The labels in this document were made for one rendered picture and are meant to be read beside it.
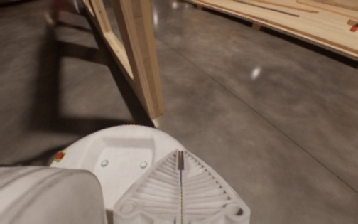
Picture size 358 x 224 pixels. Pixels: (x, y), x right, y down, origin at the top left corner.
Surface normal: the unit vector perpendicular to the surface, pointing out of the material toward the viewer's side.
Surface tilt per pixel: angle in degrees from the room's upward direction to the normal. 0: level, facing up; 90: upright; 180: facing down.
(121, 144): 70
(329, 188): 0
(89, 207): 90
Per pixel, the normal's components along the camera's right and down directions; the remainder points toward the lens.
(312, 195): 0.01, -0.64
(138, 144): -0.02, 0.47
